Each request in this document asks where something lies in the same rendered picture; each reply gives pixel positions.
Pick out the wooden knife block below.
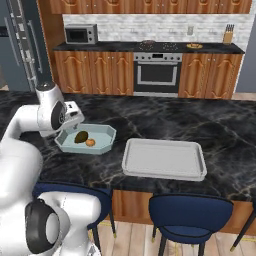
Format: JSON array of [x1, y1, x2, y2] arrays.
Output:
[[222, 24, 235, 46]]

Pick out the silver microwave oven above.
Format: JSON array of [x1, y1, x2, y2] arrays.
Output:
[[64, 23, 99, 46]]

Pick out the dark green avocado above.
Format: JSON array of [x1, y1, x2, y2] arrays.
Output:
[[73, 130, 90, 145]]

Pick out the grey fridge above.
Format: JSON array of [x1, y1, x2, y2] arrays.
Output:
[[0, 0, 54, 92]]

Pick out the black hob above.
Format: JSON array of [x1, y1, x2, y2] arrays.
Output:
[[134, 41, 184, 54]]

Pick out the wooden wall cupboards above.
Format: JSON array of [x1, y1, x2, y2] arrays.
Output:
[[37, 0, 253, 15]]

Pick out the pale blue octagonal tupperware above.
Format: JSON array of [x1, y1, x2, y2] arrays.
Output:
[[54, 122, 118, 156]]

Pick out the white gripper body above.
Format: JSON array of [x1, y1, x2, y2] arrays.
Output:
[[64, 101, 86, 129]]

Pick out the white rectangular tupperware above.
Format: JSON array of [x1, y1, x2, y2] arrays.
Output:
[[121, 137, 208, 182]]

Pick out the blue bar stool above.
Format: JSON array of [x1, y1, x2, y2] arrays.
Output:
[[148, 193, 235, 256], [32, 181, 118, 253]]

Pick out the wooden base cupboards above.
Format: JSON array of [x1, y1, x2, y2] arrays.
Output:
[[53, 49, 244, 101]]

